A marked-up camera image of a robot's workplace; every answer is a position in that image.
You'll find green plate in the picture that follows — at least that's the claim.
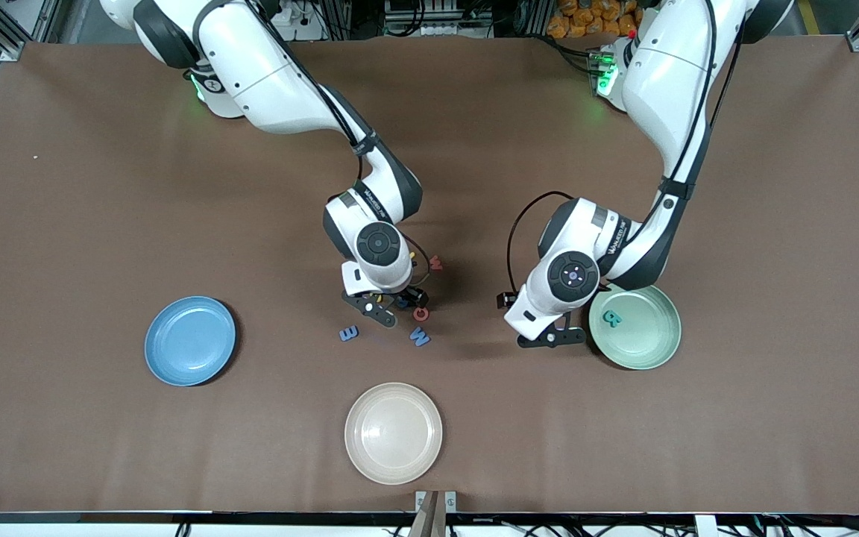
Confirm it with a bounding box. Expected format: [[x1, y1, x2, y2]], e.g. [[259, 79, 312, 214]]
[[588, 283, 682, 371]]

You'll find cream plate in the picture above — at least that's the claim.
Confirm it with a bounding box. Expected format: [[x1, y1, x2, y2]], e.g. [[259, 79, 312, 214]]
[[344, 383, 444, 486]]

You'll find blue plate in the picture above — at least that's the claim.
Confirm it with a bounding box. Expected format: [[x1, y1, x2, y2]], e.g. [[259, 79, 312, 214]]
[[145, 296, 237, 387]]

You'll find brown paper table cover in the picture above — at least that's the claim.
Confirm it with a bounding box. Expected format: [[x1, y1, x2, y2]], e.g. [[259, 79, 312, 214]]
[[0, 36, 859, 517]]

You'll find white power strip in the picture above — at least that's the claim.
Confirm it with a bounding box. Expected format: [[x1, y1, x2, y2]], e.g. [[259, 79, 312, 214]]
[[273, 0, 311, 27]]

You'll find orange packet pile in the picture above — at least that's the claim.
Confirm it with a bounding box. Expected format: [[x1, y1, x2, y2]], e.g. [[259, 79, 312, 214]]
[[547, 0, 643, 38]]

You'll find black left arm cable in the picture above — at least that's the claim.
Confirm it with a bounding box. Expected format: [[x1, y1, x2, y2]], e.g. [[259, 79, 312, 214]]
[[506, 0, 745, 295]]

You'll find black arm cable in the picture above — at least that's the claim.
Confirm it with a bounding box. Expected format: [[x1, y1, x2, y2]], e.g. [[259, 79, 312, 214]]
[[506, 0, 745, 295], [247, 0, 432, 290]]

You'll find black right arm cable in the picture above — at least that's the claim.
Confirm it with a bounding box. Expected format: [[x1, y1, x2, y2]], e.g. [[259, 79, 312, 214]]
[[247, 0, 432, 290]]

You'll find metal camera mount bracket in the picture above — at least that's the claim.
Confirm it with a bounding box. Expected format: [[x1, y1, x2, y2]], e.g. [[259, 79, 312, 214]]
[[409, 490, 458, 537]]

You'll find black base cable bundle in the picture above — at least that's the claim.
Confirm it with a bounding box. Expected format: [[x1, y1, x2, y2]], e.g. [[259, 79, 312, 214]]
[[541, 34, 603, 75]]

